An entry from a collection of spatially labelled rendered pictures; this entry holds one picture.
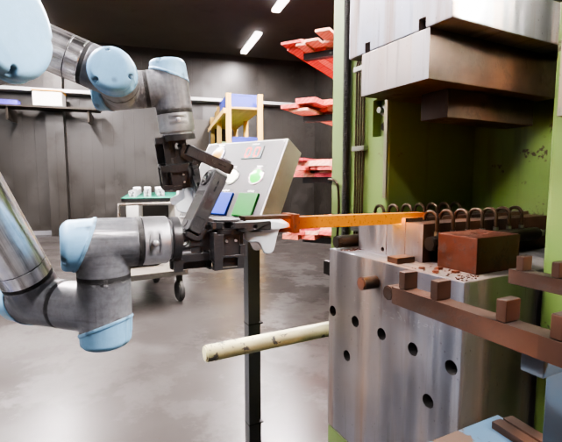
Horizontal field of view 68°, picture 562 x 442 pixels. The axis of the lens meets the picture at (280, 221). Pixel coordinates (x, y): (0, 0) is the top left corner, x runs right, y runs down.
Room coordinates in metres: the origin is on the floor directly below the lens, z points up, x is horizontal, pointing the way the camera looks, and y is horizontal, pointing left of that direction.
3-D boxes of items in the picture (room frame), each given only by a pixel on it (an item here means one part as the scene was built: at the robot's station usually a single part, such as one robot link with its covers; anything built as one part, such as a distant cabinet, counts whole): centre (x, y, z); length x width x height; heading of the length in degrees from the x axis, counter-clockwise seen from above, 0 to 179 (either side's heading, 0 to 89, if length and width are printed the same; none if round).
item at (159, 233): (0.64, 0.19, 0.99); 0.08 x 0.05 x 0.08; 28
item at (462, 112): (0.99, -0.47, 1.24); 0.30 x 0.07 x 0.06; 118
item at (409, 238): (1.00, -0.42, 0.96); 0.42 x 0.20 x 0.09; 118
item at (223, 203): (1.25, 0.18, 1.01); 0.07 x 0.05 x 0.07; 53
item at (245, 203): (1.19, 0.10, 1.01); 0.07 x 0.05 x 0.07; 53
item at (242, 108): (7.62, 0.89, 1.23); 2.66 x 0.75 x 2.45; 18
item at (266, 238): (0.71, 0.02, 0.98); 0.09 x 0.03 x 0.06; 115
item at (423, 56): (1.00, -0.42, 1.32); 0.42 x 0.20 x 0.10; 118
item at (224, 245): (0.68, 0.12, 0.98); 0.12 x 0.08 x 0.09; 118
